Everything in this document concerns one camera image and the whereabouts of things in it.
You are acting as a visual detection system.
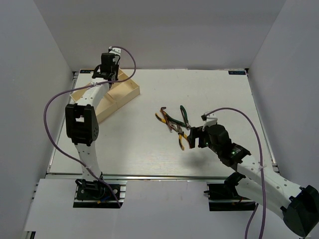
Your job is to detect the yellow combination pliers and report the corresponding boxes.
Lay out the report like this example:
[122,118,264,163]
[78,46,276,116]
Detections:
[176,125,189,150]

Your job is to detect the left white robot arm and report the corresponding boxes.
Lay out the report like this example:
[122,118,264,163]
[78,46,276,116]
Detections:
[65,48,121,182]

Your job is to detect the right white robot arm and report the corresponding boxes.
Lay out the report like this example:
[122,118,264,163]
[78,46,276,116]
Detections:
[187,124,319,238]

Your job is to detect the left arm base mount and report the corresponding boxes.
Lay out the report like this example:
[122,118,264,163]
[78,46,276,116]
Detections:
[73,179,125,209]

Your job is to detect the yellow needle nose pliers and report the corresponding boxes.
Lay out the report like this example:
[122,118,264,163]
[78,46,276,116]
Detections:
[155,113,174,131]

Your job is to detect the long dark hex key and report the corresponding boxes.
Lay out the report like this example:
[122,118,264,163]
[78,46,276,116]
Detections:
[160,107,172,131]

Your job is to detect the short dark hex key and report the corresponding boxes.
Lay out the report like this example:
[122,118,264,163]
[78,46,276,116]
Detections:
[180,105,191,129]

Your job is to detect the cream divided plastic tray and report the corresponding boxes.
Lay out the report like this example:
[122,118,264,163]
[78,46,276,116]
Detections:
[70,69,140,123]

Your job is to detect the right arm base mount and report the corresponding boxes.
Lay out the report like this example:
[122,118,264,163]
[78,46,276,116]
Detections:
[204,172,256,212]

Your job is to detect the green handled diagonal cutters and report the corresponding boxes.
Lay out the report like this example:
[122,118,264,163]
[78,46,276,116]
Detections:
[165,105,191,130]

